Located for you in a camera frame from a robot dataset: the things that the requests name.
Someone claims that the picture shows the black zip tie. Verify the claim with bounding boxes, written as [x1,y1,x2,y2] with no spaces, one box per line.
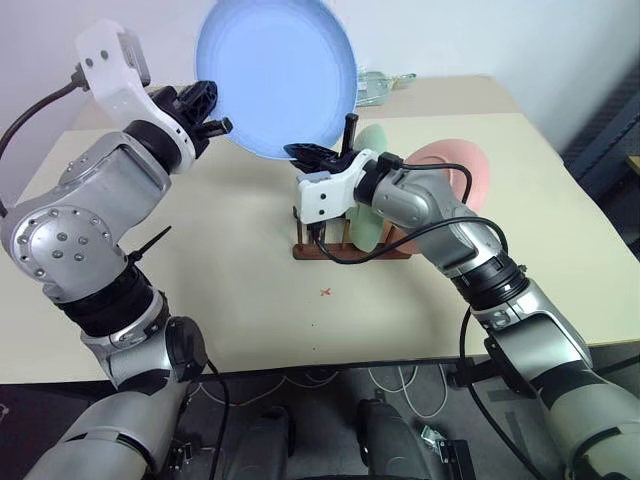
[127,226,172,266]

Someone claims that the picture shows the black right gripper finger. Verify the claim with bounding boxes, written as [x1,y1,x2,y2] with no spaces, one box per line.
[292,156,331,172]
[283,143,337,160]

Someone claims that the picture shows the dark slatted cabinet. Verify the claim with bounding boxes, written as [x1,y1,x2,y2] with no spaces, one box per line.
[562,64,640,261]

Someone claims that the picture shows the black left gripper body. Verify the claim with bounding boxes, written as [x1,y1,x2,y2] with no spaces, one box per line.
[147,84,212,152]

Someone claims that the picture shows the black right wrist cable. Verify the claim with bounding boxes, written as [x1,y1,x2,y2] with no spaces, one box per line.
[310,152,511,266]

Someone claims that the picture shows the white floor cable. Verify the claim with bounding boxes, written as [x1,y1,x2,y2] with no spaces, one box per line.
[369,364,451,417]

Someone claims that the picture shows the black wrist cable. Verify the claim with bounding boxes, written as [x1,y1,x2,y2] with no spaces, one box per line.
[310,152,511,266]
[0,69,94,219]

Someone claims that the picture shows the green plate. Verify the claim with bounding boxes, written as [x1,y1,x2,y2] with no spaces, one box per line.
[344,123,390,254]

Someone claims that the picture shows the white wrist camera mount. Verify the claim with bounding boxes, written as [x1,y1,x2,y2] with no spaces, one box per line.
[293,148,379,225]
[74,18,196,174]

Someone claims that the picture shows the clear glass container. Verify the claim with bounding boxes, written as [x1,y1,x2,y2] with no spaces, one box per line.
[355,69,419,109]

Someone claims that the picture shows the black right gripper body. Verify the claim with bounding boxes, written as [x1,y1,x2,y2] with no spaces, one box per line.
[326,148,360,173]

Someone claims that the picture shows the long black right arm cable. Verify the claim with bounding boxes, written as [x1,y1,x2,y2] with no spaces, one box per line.
[458,303,569,480]

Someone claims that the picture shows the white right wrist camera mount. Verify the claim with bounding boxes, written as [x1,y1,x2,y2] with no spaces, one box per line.
[293,148,379,225]

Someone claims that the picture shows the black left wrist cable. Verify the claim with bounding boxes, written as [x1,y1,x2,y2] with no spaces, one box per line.
[0,69,94,219]

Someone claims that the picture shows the wooden dish rack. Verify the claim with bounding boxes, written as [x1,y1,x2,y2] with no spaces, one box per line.
[291,113,412,263]

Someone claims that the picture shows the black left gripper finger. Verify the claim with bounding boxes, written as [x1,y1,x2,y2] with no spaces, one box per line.
[199,117,234,139]
[180,79,220,124]

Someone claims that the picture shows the blue plate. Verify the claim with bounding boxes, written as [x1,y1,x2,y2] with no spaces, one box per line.
[193,0,359,161]

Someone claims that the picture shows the red plate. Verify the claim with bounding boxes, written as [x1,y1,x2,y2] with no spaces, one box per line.
[384,138,494,256]

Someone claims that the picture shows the long black left arm cable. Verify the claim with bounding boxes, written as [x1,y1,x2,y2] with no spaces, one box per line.
[202,357,232,480]

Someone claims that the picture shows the long black arm cable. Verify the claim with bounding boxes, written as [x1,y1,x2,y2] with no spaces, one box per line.
[202,357,232,480]
[458,303,569,480]

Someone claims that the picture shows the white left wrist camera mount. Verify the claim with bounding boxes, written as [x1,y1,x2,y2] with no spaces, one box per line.
[74,18,196,174]

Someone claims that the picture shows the black metal caster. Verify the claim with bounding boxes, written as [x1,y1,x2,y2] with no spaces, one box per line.
[419,424,474,480]

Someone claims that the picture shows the dark rounded block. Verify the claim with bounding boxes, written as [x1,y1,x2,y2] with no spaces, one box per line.
[354,397,426,480]
[234,404,294,480]

